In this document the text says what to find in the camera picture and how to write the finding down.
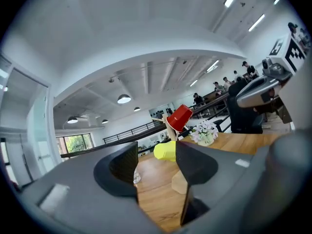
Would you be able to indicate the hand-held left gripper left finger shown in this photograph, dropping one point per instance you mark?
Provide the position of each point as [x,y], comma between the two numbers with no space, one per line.
[85,191]

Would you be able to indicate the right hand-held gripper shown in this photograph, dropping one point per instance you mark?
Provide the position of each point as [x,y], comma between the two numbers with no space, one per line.
[290,55]

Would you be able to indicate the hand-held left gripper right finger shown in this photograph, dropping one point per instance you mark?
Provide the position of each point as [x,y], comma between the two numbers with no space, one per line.
[219,179]

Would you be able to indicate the wooden cup tree stand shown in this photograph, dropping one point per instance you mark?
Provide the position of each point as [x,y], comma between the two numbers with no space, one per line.
[179,181]

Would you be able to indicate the yellow plastic cup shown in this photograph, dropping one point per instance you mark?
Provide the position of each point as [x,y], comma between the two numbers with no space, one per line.
[164,151]

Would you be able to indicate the red plastic cup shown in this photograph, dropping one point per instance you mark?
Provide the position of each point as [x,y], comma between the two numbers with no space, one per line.
[180,117]

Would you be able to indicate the clear plastic cup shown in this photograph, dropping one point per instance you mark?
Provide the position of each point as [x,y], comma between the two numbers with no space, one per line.
[137,177]

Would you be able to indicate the black mesh office chair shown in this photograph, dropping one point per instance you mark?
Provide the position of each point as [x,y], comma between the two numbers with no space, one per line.
[243,116]

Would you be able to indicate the person's white printed shirt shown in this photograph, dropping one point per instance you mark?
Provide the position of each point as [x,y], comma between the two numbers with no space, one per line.
[299,101]

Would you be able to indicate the wood-topped black railing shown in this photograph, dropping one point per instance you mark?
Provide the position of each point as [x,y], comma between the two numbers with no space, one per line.
[212,103]

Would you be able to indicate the pink flowers in white pot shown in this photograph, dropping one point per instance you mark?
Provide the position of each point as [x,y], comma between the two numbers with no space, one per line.
[204,133]

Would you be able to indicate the window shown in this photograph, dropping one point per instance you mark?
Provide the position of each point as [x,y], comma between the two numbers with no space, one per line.
[75,142]

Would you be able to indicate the glass partition door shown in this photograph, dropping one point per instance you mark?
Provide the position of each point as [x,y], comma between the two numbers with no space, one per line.
[36,130]

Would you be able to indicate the large black pendant lamp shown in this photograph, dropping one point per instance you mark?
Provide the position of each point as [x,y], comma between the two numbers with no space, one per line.
[124,99]

